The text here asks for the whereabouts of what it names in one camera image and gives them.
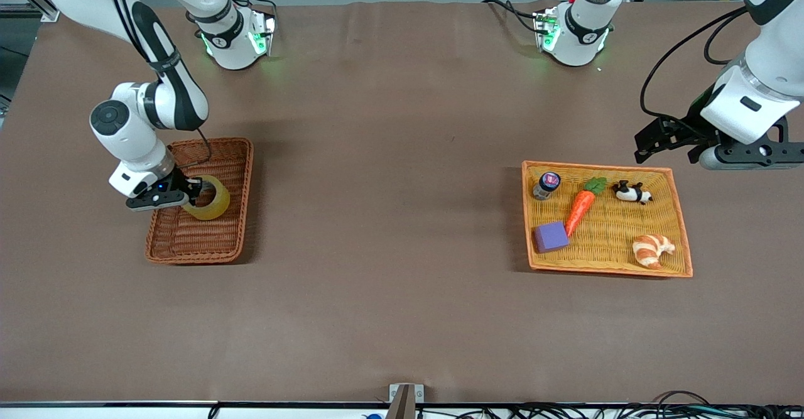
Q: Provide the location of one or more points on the small dark-lidded jar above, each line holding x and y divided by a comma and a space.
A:
548, 183

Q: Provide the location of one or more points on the orange toy carrot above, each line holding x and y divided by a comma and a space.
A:
581, 205

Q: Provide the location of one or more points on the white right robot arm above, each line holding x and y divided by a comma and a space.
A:
125, 130

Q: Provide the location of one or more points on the purple cube block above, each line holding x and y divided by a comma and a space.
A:
551, 238

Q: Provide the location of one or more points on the clear yellowish tape roll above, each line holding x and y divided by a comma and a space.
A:
220, 208

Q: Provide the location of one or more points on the orange wicker basket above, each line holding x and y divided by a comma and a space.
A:
559, 262

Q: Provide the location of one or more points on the toy croissant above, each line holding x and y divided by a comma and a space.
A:
650, 249

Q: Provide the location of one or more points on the brown table cloth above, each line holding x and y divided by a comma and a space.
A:
440, 312

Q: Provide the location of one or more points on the brown wicker basket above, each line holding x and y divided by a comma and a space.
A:
201, 230

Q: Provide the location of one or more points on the green-lit base connector plate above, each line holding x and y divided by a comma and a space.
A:
548, 29
264, 32

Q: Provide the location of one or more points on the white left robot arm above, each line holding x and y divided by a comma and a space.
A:
772, 54

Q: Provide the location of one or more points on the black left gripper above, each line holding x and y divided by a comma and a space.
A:
686, 129

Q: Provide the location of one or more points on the metal bracket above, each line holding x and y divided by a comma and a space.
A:
405, 403

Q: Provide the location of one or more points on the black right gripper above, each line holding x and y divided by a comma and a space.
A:
178, 184

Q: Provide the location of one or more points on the black white panda toy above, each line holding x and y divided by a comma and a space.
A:
628, 193

